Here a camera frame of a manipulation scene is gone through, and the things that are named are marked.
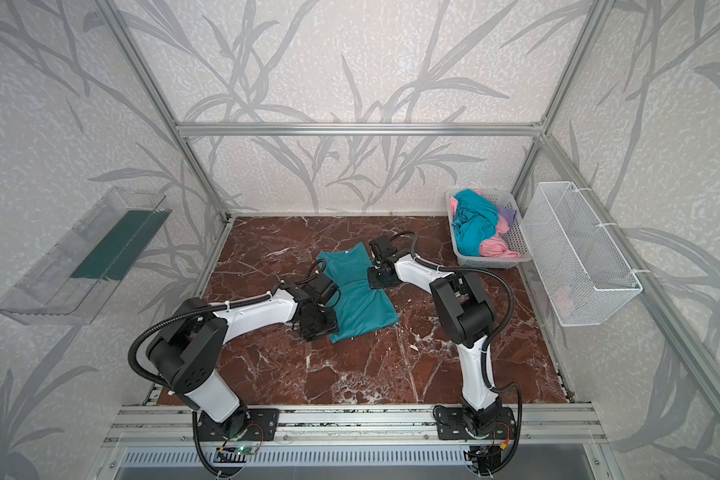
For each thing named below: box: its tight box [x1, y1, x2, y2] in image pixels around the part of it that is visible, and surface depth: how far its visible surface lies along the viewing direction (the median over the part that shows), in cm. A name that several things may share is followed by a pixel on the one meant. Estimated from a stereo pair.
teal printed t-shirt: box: [317, 242, 399, 344], surface depth 95 cm
